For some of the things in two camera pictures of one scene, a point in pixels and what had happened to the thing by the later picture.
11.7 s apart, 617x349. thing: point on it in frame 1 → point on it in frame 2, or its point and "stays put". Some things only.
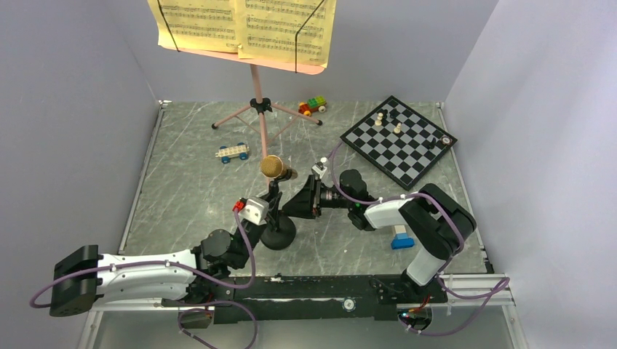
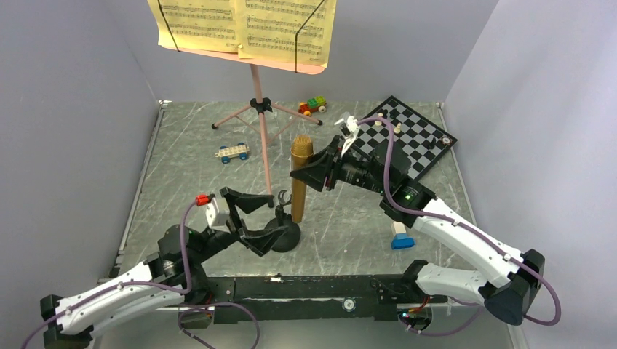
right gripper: (302, 204) → (328, 162)
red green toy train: (312, 105) stays put
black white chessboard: (396, 141) stays put
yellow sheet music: (285, 30) stays put
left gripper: (273, 211) → (261, 241)
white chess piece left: (378, 122) stays put
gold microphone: (272, 166) → (302, 151)
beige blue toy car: (240, 150) stays put
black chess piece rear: (394, 113) stays put
